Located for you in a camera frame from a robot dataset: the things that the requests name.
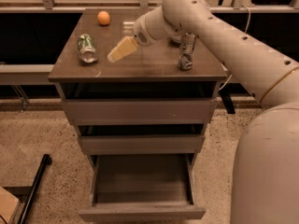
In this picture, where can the green soda can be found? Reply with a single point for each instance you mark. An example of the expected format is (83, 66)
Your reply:
(86, 49)

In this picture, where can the orange fruit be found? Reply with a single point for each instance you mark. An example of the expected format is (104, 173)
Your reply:
(103, 18)

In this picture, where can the grey open bottom drawer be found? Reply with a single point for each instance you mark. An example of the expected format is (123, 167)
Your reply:
(142, 188)

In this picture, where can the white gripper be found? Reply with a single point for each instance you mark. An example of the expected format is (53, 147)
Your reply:
(140, 33)

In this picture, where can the grey drawer cabinet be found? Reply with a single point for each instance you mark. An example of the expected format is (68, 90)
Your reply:
(148, 74)

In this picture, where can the black table leg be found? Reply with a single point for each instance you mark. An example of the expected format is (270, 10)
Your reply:
(227, 101)

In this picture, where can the grey middle drawer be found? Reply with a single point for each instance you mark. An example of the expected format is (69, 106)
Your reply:
(141, 144)

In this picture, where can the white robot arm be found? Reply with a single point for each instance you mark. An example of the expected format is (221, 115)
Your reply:
(265, 186)

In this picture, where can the silver energy drink can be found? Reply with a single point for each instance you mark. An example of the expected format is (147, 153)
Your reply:
(186, 49)

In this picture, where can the wooden box bottom left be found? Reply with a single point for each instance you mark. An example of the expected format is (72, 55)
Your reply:
(8, 206)

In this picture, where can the grey top drawer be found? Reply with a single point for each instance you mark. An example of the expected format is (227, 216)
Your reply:
(138, 112)

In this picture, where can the black pole on floor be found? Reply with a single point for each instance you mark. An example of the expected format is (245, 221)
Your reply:
(46, 161)

